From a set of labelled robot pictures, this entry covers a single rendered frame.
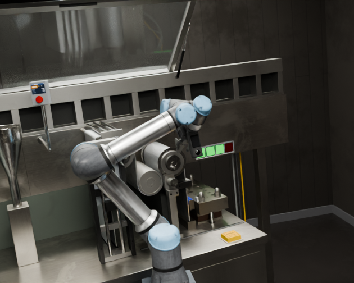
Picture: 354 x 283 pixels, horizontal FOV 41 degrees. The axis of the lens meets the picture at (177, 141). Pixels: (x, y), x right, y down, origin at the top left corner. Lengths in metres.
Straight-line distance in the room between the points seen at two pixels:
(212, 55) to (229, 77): 1.56
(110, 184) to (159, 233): 0.26
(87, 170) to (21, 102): 0.82
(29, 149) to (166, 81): 0.79
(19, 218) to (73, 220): 0.41
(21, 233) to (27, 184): 0.31
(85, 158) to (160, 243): 0.41
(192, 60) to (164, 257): 2.70
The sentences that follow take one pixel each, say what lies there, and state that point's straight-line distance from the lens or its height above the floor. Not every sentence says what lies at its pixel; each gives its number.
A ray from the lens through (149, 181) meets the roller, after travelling 2.26.
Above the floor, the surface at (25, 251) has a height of 0.97.
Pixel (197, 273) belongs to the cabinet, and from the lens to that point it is 2.19.
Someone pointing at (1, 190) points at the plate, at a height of 1.20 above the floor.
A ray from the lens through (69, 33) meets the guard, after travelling 2.21.
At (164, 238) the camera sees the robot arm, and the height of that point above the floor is 1.12.
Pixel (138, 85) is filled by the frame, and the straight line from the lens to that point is 2.52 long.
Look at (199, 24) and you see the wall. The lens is 4.26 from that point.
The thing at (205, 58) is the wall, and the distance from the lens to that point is 4.27.
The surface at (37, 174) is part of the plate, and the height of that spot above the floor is 1.24.
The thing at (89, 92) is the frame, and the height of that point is 1.61.
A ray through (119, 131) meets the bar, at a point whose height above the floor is 1.45.
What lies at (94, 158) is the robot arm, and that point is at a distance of 1.67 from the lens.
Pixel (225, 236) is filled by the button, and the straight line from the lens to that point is 2.22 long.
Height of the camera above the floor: 1.81
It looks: 12 degrees down
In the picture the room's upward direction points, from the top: 6 degrees counter-clockwise
